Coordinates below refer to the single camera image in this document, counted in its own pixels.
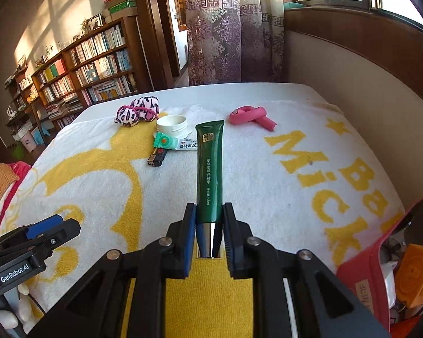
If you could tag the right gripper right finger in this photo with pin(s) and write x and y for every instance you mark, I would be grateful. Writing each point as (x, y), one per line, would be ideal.
(294, 294)

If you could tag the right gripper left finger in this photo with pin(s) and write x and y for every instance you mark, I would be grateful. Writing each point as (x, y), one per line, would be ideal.
(124, 294)

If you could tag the green cosmetic tube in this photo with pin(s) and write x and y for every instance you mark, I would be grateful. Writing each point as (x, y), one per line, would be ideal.
(209, 188)

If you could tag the white gloved left hand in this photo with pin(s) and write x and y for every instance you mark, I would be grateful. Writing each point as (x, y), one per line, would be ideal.
(16, 315)

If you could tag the red storage box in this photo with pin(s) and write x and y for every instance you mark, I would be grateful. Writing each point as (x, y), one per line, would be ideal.
(363, 276)

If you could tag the white small bottle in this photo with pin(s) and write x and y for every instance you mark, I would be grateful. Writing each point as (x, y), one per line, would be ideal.
(387, 271)

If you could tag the orange embossed block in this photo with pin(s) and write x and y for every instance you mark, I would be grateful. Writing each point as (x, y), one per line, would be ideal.
(409, 277)

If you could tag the white yellow towel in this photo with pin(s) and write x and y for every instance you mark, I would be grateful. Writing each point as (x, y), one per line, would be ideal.
(311, 184)

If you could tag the black lighter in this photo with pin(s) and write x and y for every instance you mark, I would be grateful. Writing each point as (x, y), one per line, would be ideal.
(157, 157)

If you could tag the green white small tube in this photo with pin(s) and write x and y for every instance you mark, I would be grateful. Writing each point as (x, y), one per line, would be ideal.
(167, 142)

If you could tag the wooden bookshelf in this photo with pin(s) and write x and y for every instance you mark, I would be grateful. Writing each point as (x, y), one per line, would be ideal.
(104, 65)

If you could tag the wooden headboard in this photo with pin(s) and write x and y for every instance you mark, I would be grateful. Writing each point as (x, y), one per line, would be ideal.
(390, 43)

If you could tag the stacked boxes on shelf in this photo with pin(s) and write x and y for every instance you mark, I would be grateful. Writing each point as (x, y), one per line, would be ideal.
(116, 9)

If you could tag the purple patterned curtain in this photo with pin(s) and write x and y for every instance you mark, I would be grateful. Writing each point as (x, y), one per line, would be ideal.
(235, 41)

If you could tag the wooden door frame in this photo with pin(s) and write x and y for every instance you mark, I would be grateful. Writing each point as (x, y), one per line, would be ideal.
(158, 38)

